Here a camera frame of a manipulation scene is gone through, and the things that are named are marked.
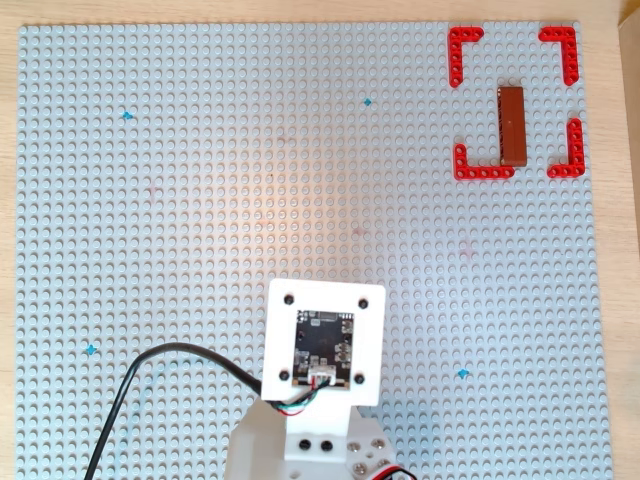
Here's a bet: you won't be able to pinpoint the black camera circuit board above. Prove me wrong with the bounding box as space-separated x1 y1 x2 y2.
293 308 355 389

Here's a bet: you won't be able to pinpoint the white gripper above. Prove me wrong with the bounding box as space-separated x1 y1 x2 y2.
227 399 416 480

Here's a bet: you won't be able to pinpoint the black camera cable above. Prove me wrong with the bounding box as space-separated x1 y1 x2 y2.
82 342 336 480

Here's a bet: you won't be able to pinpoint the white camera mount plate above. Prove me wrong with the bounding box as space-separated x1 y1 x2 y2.
259 278 387 464

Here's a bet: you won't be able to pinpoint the grey lego baseplate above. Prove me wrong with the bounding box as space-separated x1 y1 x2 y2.
16 20 615 480

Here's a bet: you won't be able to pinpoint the red L-shaped lego beam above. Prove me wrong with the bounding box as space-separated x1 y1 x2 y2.
447 26 486 89
538 25 580 86
453 143 516 182
546 117 585 180

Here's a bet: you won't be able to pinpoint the red white black servo cable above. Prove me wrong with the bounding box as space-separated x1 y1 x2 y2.
369 463 416 480

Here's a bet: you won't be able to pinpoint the brown lego beam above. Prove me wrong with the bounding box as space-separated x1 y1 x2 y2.
497 85 529 168

